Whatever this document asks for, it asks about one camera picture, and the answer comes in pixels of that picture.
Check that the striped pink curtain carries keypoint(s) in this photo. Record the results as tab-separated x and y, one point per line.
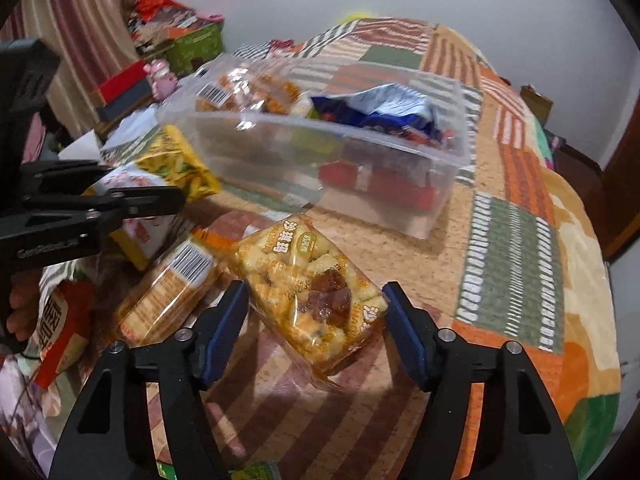
93	42

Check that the person's left hand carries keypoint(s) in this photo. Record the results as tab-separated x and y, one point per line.
24	300

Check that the red snack packet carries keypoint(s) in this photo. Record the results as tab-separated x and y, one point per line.
380	183

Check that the pink plush toy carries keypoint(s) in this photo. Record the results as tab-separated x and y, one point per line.
162	80

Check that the blue white snack bag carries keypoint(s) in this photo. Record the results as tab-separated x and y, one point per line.
391	109

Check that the red chinese snack bag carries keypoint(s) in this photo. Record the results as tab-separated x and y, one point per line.
64	329

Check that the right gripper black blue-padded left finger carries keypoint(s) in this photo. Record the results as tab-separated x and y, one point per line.
108	434

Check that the patchwork bed quilt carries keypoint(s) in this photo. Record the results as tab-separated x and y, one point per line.
513	255

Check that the brown bread pack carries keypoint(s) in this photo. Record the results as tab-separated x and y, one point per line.
244	88

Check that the red flat box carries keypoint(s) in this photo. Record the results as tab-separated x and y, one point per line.
116	85

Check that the wafer biscuit pack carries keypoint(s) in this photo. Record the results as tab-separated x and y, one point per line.
167	294

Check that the brown paper bag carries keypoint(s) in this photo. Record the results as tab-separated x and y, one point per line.
539	105

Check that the mixed nut cracker bag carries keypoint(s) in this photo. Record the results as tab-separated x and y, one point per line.
309	293

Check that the yellow white snack bag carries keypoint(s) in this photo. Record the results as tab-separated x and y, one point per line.
161	157

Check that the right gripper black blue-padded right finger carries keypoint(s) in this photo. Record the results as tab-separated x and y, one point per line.
521	435

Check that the white plastic bag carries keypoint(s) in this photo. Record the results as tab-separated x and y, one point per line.
104	140

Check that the green cardboard box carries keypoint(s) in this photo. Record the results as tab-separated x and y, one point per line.
189	52

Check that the clear plastic storage bin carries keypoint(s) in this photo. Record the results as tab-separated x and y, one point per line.
279	155

